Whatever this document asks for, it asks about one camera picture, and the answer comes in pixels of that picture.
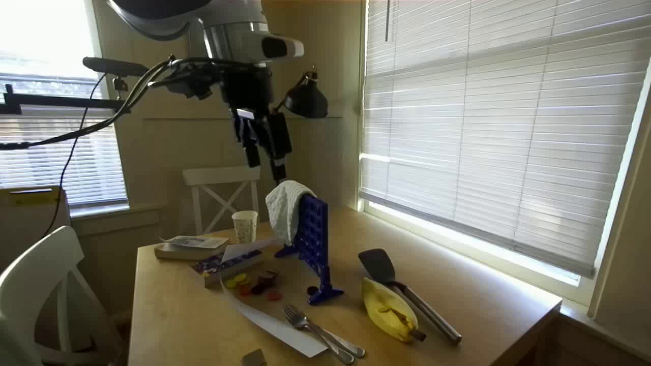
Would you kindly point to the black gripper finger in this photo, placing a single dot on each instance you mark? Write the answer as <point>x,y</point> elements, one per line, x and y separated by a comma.
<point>280,145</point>
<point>250,145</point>

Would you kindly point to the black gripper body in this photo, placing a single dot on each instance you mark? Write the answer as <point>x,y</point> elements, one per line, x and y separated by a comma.
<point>247,88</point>

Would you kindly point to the long white paper sheet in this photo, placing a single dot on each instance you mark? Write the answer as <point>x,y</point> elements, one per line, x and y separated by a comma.
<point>281,330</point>

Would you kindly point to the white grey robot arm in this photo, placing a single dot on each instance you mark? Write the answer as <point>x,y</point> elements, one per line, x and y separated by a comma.
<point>235,27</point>

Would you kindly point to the white chair with cross back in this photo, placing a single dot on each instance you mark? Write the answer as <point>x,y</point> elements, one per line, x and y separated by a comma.
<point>221,177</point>

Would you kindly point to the black desk lamp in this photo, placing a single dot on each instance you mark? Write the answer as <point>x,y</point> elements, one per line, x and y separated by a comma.
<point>306,101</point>

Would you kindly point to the white cloth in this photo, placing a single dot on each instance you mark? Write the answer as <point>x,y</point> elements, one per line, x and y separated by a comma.
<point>284,206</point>

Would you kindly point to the white paper cup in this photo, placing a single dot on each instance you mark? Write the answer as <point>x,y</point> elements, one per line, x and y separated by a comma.
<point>246,226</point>

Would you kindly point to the purple printed game box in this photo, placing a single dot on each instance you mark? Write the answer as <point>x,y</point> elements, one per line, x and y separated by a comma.
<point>231,265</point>

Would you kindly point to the yellow game token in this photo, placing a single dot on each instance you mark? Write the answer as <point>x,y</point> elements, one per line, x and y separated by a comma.
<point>237,280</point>

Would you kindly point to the dark game token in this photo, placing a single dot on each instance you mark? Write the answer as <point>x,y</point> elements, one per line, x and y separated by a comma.
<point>267,280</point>

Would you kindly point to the red game token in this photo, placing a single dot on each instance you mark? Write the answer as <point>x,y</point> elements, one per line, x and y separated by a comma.
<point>274,296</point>
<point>247,290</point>

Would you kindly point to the black horizontal mounting bar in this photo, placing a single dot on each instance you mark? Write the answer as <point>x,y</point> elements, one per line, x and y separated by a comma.
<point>54,102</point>

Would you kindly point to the silver metal fork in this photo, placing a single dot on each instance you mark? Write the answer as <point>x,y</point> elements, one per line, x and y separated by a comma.
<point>319,336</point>

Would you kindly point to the yellow banana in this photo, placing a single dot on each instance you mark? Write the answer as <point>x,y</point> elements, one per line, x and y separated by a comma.
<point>388,307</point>

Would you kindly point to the small white window blinds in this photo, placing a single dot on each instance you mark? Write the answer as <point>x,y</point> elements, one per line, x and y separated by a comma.
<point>42,160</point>

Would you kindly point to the small grey block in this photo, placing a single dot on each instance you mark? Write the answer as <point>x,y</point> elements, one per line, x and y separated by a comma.
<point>253,359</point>

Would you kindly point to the large white window blinds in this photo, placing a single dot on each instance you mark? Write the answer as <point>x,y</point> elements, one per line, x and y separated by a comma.
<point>501,129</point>

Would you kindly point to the brown cardboard box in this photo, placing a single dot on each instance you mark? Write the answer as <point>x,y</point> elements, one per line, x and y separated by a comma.
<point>28,220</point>

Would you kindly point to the white wooden slatted chair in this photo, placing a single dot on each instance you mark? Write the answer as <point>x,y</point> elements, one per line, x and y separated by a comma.
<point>42,285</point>

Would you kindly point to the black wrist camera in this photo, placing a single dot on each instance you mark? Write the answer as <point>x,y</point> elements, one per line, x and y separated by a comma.
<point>190,82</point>

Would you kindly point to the blue connect four frame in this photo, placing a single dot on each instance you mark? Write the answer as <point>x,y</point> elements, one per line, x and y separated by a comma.
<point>314,236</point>

